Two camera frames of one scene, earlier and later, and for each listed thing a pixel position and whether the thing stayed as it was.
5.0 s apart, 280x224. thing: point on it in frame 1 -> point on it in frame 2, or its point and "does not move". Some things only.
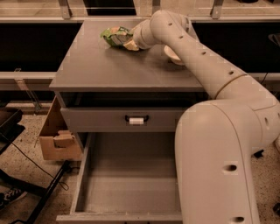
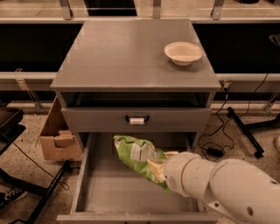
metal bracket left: (19, 78) does not move
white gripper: (137, 36) -> (174, 172)
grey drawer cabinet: (105, 89) does not move
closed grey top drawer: (122, 119) does not move
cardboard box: (57, 143) does not move
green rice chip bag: (116, 35) -> (136, 153)
